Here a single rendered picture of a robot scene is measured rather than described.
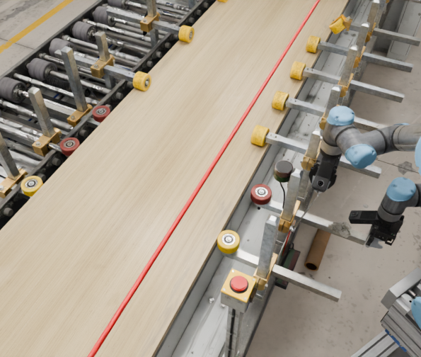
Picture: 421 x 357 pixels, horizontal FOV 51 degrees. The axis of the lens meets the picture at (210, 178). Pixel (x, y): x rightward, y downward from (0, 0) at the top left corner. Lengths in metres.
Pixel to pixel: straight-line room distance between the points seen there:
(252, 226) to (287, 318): 0.68
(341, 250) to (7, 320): 1.84
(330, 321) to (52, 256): 1.48
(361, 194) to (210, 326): 1.61
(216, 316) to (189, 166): 0.59
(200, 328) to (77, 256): 0.52
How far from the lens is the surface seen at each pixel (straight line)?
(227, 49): 2.42
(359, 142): 1.33
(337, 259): 2.68
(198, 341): 1.72
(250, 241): 1.91
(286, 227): 1.67
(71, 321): 1.50
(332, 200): 2.92
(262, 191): 1.70
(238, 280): 1.13
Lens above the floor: 2.23
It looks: 50 degrees down
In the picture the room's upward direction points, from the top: straight up
